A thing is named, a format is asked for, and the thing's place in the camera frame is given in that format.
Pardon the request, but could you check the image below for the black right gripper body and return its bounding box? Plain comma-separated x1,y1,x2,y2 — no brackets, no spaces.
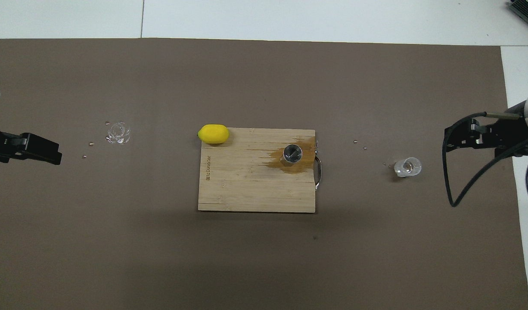
474,101,528,159

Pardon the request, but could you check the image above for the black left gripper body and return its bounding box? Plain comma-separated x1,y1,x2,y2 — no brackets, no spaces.
0,115,22,164

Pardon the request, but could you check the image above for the small clear glass cup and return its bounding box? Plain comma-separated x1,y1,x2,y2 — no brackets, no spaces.
393,157,422,178

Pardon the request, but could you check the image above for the steel double jigger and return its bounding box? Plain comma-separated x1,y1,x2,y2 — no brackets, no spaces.
283,144,303,165

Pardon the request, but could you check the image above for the clear glass cup left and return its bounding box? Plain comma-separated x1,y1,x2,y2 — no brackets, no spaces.
106,122,131,145

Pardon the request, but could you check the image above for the grey ribbed device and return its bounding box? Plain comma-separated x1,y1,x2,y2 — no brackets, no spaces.
507,0,528,33

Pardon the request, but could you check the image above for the yellow lemon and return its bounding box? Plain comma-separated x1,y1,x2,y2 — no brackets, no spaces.
198,124,230,144

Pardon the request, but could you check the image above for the brown table mat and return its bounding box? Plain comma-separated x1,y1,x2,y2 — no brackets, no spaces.
0,38,528,310

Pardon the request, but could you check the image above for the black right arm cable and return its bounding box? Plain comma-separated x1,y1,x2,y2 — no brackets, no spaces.
444,112,528,207

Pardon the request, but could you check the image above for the wooden cutting board, metal handle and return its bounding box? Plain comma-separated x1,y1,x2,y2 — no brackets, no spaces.
198,128,323,214

